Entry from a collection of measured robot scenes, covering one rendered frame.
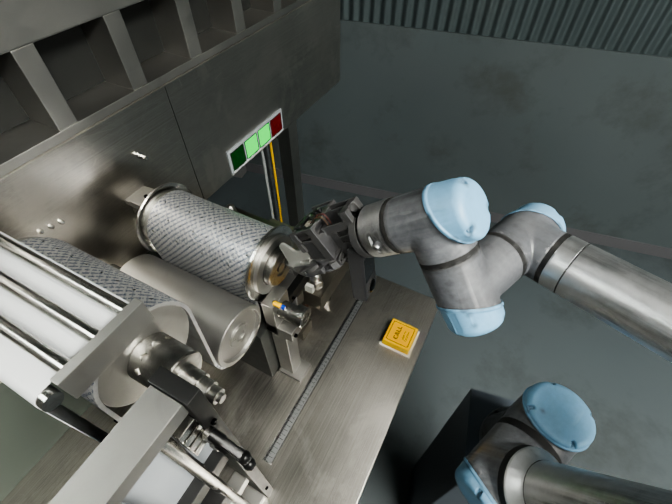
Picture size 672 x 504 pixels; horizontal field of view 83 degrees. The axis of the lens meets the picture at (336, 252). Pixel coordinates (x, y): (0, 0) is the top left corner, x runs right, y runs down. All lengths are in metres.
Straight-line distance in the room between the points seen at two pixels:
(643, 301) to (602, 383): 1.79
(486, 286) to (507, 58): 1.78
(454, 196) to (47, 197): 0.63
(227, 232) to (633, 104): 2.05
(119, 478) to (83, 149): 0.55
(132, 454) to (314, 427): 0.58
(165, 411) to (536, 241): 0.46
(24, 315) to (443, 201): 0.46
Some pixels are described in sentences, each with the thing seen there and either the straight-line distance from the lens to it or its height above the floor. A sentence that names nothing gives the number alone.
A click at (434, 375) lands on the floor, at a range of 1.99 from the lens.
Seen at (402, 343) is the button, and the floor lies 0.92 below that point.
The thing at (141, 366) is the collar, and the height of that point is 1.36.
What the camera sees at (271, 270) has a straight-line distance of 0.66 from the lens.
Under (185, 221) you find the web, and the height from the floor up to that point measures 1.31.
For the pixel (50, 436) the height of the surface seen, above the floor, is 0.93.
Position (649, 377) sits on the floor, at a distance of 2.46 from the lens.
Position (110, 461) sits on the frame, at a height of 1.44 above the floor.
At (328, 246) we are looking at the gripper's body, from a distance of 0.55.
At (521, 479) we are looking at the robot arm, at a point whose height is 1.16.
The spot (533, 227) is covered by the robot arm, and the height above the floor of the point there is 1.43.
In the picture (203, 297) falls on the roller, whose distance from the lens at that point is 0.70.
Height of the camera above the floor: 1.79
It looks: 50 degrees down
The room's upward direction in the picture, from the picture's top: straight up
